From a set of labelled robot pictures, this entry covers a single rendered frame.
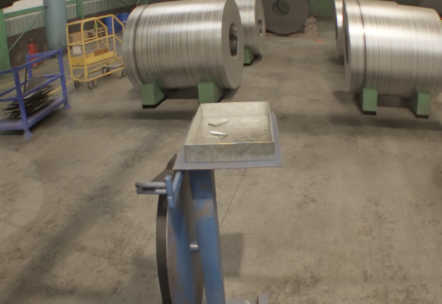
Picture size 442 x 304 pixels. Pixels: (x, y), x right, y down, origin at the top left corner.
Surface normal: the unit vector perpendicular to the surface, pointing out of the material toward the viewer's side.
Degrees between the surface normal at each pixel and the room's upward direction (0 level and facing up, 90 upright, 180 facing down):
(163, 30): 64
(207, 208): 90
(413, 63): 94
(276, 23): 90
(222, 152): 90
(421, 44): 71
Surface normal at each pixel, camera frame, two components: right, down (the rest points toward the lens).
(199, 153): -0.09, 0.40
